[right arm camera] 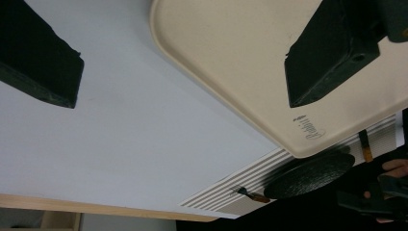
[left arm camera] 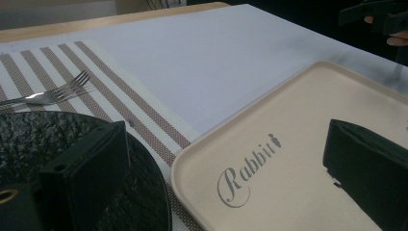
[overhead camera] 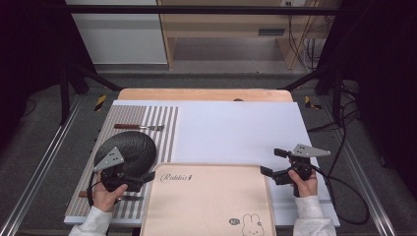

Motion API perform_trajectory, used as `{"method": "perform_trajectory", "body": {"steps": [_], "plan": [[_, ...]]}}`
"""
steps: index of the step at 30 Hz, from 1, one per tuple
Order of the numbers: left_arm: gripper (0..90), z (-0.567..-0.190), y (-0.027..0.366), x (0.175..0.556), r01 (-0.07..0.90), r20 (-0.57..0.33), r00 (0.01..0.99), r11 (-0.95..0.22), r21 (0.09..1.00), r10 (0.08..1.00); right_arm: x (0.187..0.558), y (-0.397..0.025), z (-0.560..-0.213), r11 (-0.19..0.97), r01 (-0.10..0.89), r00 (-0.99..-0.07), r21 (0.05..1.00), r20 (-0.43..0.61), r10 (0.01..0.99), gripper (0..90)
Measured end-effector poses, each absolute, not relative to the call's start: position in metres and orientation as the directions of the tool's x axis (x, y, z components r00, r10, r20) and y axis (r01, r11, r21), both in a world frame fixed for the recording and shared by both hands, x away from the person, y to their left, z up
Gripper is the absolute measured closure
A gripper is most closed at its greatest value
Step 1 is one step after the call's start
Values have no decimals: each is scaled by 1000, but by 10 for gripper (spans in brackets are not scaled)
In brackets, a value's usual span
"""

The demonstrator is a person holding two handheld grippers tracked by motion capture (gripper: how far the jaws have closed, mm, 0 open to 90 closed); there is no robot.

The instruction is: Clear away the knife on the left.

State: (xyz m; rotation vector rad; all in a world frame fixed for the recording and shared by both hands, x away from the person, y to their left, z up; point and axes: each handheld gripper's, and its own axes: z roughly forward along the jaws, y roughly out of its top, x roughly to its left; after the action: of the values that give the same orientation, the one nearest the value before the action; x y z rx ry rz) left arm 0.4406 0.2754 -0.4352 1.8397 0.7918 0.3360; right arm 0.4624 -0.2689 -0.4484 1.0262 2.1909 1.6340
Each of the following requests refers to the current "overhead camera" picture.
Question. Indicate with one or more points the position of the grey striped placemat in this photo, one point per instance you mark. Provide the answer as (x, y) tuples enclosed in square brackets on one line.
[(131, 114)]

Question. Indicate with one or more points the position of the wooden table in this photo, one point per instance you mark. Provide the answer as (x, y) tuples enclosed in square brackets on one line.
[(196, 95)]

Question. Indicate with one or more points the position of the person's right hand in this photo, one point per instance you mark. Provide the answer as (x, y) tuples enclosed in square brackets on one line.
[(308, 188)]

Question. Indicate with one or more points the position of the black horizontal frame bar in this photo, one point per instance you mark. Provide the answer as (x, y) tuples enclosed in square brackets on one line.
[(196, 9)]

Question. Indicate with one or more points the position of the white cabinet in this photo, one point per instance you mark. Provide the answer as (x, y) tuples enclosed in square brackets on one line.
[(121, 36)]

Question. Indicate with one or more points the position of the person's left hand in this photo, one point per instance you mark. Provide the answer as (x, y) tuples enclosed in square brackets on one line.
[(105, 200)]

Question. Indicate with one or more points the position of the yellow black tape strip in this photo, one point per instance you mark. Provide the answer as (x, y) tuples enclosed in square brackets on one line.
[(309, 103), (100, 102)]

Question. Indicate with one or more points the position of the grey label on shelf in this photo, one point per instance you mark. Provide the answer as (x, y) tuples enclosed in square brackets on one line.
[(271, 32)]

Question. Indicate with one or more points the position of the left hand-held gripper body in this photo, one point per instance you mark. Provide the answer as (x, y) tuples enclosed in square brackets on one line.
[(109, 159)]

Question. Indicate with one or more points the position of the black round plate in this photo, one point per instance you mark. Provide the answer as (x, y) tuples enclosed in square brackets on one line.
[(137, 147)]

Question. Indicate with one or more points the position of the dark curtain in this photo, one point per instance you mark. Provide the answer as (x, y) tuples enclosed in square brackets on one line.
[(383, 65), (29, 49)]

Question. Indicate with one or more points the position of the black metal stand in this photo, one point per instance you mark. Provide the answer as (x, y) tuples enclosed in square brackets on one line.
[(64, 98), (337, 98)]

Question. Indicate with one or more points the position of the beige tray with rabbit print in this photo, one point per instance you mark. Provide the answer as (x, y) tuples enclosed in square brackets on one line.
[(209, 203)]

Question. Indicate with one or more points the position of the aluminium rail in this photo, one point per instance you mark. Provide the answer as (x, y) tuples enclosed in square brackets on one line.
[(39, 173), (367, 183)]

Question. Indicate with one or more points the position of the wooden shelf unit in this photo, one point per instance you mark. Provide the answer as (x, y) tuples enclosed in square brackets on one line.
[(223, 21)]

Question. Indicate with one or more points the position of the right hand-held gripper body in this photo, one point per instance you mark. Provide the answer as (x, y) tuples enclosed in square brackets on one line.
[(309, 150)]

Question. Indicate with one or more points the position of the white board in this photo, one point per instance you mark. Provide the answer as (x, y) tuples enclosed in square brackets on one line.
[(236, 131)]

